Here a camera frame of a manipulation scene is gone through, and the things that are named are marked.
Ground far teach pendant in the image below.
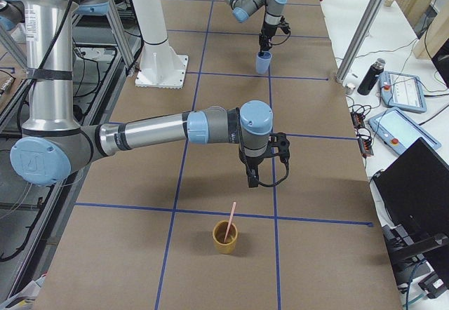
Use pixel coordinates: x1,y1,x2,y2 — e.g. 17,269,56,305
378,71,427,113

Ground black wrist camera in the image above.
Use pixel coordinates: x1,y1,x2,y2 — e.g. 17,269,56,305
278,16,291,35
270,133,290,164

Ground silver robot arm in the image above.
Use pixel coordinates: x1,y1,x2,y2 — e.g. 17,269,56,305
224,0,291,57
6,0,274,187

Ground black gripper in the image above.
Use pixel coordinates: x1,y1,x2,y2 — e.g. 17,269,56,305
258,23,277,57
239,149,266,188

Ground small metal cylinder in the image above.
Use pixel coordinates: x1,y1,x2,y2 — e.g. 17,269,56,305
344,83,356,95

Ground teach pendant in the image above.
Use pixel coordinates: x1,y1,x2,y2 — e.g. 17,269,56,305
368,107,441,155
378,71,427,113

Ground yellow wooden cup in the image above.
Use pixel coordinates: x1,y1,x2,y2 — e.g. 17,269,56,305
212,220,239,255

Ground blue cup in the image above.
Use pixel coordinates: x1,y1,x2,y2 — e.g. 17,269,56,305
255,51,272,74

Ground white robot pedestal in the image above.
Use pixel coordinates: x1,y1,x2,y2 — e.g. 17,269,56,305
132,0,189,89

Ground near teach pendant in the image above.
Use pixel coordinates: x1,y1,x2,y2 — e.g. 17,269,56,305
368,107,441,155

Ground black water bottle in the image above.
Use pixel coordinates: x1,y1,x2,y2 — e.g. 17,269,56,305
357,58,386,95

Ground aluminium frame post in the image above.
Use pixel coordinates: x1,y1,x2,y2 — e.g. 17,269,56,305
335,0,384,83

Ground black laptop monitor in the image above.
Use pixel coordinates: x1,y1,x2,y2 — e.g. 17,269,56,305
374,138,448,235

